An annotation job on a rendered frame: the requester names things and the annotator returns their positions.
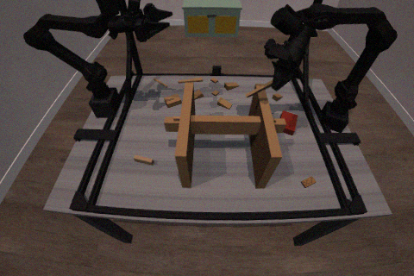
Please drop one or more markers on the tan wooden board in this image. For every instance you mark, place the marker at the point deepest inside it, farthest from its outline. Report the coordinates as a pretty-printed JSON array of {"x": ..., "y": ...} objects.
[
  {"x": 185, "y": 140},
  {"x": 265, "y": 149}
]

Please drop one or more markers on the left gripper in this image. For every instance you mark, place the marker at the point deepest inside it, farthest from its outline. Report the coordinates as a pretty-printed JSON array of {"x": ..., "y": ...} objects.
[{"x": 283, "y": 68}]

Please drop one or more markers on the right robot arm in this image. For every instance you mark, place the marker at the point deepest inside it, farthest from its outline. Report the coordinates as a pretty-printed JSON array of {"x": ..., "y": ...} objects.
[{"x": 94, "y": 26}]

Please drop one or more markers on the wooden rail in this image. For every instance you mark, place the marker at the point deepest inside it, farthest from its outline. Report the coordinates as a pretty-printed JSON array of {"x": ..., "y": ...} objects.
[{"x": 224, "y": 125}]

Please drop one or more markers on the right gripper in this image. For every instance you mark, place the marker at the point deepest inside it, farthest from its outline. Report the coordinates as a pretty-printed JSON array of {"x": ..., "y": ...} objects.
[{"x": 148, "y": 27}]

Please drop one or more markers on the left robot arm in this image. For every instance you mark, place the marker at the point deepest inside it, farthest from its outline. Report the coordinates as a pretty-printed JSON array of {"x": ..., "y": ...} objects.
[{"x": 379, "y": 37}]

